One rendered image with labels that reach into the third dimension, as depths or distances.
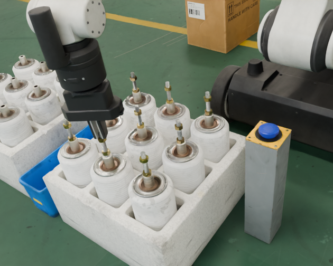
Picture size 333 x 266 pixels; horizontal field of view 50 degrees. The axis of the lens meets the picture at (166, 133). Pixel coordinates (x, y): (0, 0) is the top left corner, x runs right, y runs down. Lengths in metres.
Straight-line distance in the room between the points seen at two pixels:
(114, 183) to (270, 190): 0.34
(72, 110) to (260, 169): 0.40
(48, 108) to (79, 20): 0.60
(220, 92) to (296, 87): 0.24
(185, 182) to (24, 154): 0.51
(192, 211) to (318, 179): 0.46
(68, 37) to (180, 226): 0.43
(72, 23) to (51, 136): 0.60
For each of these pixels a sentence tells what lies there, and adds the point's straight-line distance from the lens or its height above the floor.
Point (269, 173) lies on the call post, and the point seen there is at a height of 0.24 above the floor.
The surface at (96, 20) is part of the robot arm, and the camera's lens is 0.63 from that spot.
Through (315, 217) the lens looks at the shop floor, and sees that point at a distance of 1.04.
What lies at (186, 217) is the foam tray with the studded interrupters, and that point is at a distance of 0.79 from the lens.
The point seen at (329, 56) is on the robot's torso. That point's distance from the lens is 0.89.
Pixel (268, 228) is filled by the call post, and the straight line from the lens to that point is 0.92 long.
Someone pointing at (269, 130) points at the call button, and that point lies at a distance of 0.75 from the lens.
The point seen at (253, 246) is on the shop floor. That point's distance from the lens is 0.96.
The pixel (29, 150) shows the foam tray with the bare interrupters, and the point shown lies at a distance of 1.13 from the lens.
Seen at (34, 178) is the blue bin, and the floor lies 0.09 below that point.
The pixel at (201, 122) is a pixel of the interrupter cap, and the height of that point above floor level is 0.25.
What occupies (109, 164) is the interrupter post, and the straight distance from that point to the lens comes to 0.82.
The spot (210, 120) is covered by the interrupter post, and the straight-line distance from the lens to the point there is 0.88.
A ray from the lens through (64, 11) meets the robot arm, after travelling 0.62.
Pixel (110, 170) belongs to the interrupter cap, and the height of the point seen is 0.25.
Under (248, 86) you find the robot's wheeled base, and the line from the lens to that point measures 1.15.
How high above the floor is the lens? 0.79
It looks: 38 degrees down
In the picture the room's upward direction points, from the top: 9 degrees counter-clockwise
